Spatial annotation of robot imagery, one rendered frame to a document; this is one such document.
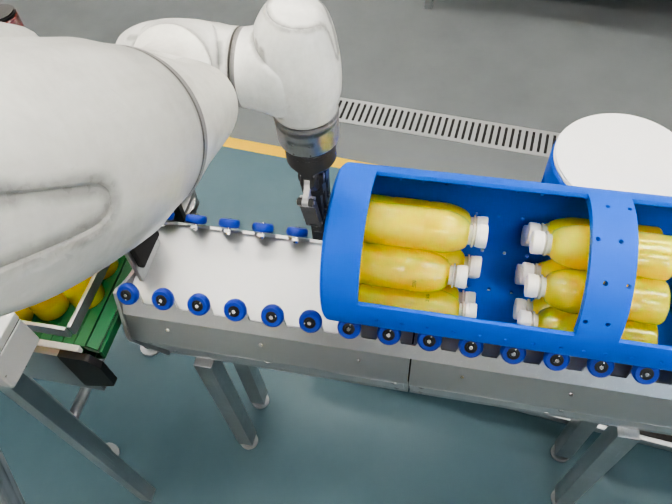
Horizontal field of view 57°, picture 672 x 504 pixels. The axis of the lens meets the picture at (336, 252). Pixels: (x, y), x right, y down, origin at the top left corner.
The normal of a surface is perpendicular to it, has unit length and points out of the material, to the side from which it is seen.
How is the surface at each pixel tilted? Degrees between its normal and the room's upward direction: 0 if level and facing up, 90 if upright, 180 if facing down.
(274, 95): 90
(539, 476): 0
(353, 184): 6
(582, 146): 0
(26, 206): 77
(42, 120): 56
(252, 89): 82
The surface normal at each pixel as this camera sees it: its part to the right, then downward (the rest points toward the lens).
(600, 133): -0.06, -0.57
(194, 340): -0.21, 0.57
